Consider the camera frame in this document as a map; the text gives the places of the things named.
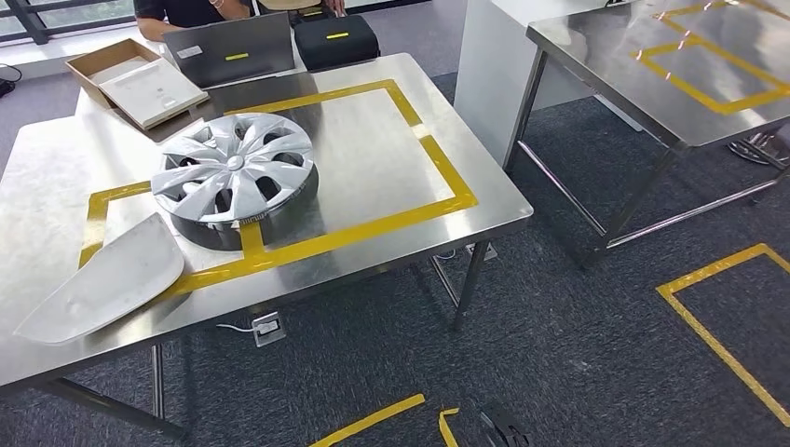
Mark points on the silver wheel cover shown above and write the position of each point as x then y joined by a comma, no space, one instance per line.
231,163

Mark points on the brown cardboard box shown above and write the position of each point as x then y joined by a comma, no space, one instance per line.
86,65

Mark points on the white cabinet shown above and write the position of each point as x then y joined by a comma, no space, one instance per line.
487,80

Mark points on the grey laptop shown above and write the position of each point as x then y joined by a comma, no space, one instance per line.
231,55

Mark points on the person's left hand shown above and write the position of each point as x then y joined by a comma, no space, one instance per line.
335,6

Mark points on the black carry case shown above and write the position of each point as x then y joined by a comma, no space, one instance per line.
336,43

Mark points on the white flat board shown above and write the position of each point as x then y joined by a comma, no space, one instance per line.
154,92

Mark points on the white curved panel part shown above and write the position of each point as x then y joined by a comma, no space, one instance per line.
111,284

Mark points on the person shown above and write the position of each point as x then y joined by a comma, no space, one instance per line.
185,9

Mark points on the yellow floor tape square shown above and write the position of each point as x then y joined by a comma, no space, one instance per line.
370,421
710,269

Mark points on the stainless steel table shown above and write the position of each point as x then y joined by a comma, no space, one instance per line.
605,55
370,154

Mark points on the yellow tape table outline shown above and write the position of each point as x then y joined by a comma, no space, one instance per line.
697,95
370,227

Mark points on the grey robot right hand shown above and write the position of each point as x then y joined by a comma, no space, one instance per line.
506,429

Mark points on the person's right forearm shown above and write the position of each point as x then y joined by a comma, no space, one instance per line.
154,28

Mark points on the floor socket box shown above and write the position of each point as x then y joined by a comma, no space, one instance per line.
269,329
482,251

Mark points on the round chrome floor base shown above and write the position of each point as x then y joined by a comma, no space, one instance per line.
762,149

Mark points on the black window frame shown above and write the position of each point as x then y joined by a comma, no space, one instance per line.
31,18

